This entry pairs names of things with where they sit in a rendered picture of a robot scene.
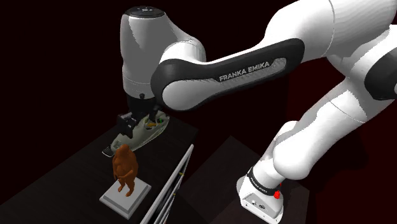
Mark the brown figure on grey base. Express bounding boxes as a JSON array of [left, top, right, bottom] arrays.
[[99, 143, 152, 220]]

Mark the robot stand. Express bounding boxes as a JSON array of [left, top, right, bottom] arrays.
[[177, 135, 311, 224]]

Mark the dark chest of drawers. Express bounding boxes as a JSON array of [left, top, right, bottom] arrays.
[[0, 114, 199, 224]]

